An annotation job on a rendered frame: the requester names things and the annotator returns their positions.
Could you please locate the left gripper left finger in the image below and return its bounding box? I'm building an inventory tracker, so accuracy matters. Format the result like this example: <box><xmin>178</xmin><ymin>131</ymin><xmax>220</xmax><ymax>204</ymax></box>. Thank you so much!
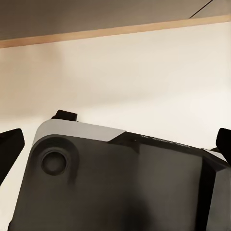
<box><xmin>0</xmin><ymin>128</ymin><xmax>25</xmax><ymax>186</ymax></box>

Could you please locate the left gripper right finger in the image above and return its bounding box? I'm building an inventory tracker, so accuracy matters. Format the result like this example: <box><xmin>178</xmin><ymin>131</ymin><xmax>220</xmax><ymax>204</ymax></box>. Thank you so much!
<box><xmin>216</xmin><ymin>128</ymin><xmax>231</xmax><ymax>166</ymax></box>

